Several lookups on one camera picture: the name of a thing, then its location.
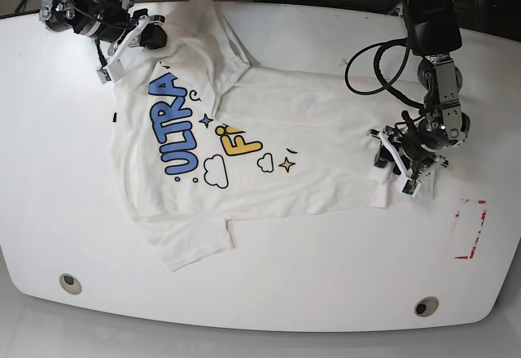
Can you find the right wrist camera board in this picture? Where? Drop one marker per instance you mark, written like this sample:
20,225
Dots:
112,72

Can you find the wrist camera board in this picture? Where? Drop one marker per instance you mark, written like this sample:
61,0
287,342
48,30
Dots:
409,187
112,72

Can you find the right table cable grommet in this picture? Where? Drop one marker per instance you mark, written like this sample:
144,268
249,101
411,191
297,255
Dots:
426,307

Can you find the table cable grommet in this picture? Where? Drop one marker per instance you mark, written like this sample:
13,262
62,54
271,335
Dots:
426,307
70,284

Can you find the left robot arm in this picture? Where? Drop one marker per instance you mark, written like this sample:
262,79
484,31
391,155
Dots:
432,34

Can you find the left table cable grommet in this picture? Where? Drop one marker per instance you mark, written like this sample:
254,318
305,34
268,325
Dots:
70,284

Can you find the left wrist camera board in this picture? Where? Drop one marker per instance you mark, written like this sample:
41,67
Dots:
409,187

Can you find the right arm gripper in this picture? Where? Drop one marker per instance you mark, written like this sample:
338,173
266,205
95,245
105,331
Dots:
140,29

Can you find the red tape rectangle marking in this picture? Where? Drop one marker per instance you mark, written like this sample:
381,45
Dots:
468,224

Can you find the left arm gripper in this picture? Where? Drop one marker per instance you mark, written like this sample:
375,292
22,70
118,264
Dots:
412,152

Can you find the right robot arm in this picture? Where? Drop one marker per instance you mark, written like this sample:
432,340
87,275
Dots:
100,20

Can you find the white printed t-shirt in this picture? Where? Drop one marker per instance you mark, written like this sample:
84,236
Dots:
203,138

